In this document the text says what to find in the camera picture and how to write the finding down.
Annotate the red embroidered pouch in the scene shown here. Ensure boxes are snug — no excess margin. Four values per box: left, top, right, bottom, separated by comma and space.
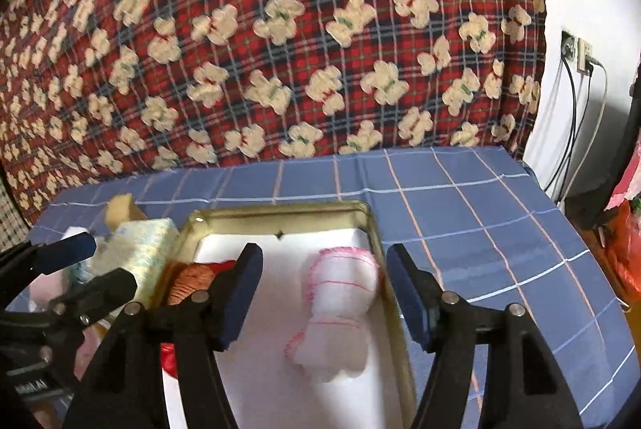
159, 259, 241, 380

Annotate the white wall socket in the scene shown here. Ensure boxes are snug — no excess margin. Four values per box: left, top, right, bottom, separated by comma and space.
561, 29, 578, 62
576, 38, 595, 74

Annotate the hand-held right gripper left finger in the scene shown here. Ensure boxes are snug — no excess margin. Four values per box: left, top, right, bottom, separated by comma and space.
62, 243, 264, 429

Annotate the black cable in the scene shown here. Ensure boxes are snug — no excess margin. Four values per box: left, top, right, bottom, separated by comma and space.
545, 55, 592, 200

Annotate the white cable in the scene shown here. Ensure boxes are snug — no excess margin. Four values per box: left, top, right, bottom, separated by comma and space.
558, 55, 609, 202

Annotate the yellow cloth piece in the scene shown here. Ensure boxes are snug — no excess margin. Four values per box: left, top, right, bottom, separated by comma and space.
104, 193, 147, 229

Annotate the red plaid bear blanket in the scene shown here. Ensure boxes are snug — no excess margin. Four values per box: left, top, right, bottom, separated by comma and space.
0, 0, 546, 229

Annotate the yellow patterned tissue pack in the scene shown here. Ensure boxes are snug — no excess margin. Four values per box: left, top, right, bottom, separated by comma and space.
95, 217, 181, 306

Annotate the blue checked bed sheet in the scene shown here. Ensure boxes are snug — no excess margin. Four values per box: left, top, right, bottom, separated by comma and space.
27, 146, 641, 429

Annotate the beige checked cloth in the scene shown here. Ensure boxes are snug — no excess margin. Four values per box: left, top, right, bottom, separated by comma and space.
0, 176, 32, 255

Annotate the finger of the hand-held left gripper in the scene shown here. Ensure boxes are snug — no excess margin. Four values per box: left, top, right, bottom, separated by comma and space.
0, 231, 97, 280
0, 269, 138, 346

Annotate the white towel pink stitching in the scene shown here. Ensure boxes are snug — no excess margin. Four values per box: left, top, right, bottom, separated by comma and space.
284, 246, 382, 377

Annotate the red plastic bag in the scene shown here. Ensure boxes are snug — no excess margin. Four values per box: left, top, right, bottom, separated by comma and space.
602, 158, 641, 307

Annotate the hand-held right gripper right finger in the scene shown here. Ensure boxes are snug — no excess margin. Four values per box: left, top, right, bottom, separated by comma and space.
385, 243, 584, 429

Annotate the gold metal tin box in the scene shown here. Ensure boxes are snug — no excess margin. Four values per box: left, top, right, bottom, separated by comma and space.
150, 201, 419, 429

